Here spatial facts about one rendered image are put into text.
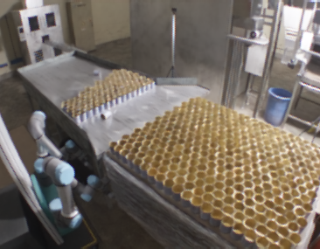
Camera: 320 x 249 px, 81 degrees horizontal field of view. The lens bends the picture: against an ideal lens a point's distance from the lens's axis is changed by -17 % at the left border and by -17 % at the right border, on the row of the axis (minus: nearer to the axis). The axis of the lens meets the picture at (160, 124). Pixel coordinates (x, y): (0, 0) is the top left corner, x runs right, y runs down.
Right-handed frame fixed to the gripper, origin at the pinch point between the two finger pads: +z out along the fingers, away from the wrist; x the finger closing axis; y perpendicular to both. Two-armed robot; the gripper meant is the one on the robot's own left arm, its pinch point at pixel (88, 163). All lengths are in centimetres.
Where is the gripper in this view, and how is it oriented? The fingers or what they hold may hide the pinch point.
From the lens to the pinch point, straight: 217.6
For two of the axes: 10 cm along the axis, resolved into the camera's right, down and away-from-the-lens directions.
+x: -5.0, -3.8, 7.8
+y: 7.7, -6.1, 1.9
